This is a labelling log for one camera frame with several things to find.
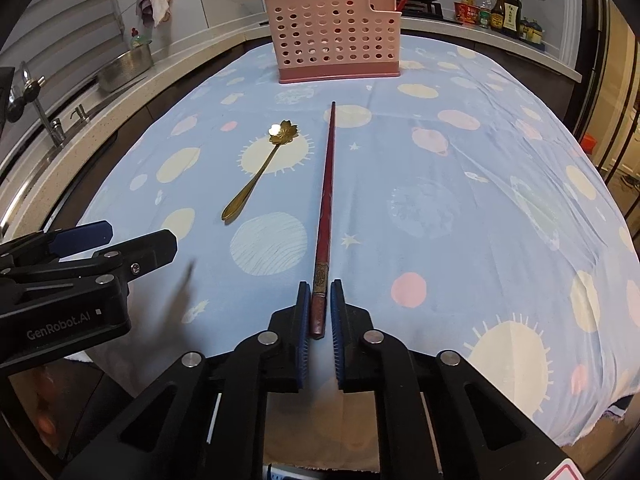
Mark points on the pink perforated utensil holder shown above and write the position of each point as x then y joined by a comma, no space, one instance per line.
330,35

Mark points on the gold flower spoon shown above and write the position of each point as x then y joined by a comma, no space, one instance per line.
260,170

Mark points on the metal pot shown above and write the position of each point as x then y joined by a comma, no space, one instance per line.
125,67

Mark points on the large dark soy sauce bottle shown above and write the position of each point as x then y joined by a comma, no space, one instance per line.
512,15

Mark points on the purple towel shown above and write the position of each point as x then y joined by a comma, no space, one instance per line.
145,2

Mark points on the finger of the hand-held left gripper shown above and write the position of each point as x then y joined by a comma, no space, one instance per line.
150,250
85,237

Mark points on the white window blind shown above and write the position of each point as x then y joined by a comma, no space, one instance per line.
50,25

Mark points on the soap dispenser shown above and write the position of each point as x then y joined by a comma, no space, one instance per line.
80,115

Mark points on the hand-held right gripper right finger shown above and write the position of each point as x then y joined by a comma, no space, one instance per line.
337,335

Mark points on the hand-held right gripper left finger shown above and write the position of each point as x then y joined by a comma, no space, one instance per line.
302,335

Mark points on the blue planet print tablecloth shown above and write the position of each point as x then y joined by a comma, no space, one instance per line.
450,210

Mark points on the steel sink faucet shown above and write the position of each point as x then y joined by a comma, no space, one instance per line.
42,105

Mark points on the green dish soap bottle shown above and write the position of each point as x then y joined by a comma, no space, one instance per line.
139,37

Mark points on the small seasoning jars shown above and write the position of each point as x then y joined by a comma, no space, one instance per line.
531,31

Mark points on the dark red chopstick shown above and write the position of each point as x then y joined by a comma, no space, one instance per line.
325,200

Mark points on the clear plastic bottle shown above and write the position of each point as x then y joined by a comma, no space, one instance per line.
484,10

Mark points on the black gas stove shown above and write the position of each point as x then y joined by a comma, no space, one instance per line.
425,10

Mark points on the slim dark sauce bottle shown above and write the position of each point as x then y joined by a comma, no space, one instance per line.
497,10

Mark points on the red instant noodle cup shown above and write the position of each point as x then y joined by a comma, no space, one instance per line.
466,14

